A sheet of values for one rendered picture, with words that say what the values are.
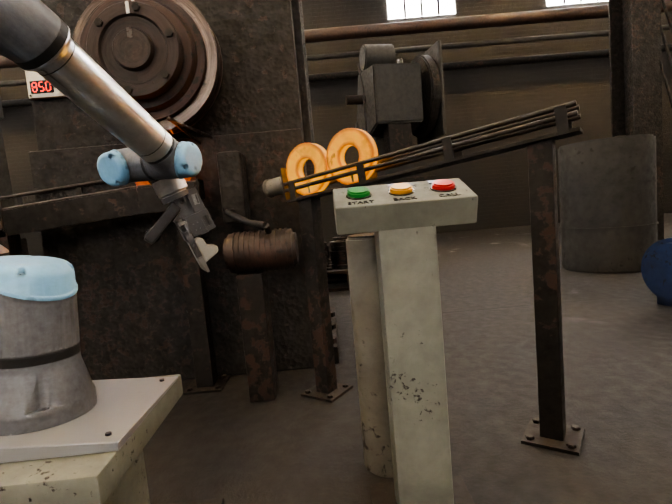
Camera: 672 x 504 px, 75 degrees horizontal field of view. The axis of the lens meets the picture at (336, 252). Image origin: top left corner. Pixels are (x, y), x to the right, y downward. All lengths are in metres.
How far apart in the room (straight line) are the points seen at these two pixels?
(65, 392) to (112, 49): 1.11
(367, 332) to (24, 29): 0.75
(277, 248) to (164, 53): 0.69
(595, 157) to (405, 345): 2.72
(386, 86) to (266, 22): 4.07
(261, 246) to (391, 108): 4.52
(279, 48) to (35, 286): 1.26
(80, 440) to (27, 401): 0.10
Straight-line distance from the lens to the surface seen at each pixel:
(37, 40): 0.81
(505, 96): 8.37
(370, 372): 0.96
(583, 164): 3.39
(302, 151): 1.36
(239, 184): 1.51
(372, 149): 1.23
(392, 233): 0.76
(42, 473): 0.68
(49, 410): 0.75
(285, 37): 1.75
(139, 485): 0.90
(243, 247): 1.35
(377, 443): 1.02
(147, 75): 1.57
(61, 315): 0.75
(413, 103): 5.82
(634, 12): 5.15
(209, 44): 1.62
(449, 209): 0.76
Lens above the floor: 0.58
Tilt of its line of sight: 6 degrees down
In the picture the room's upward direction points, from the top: 5 degrees counter-clockwise
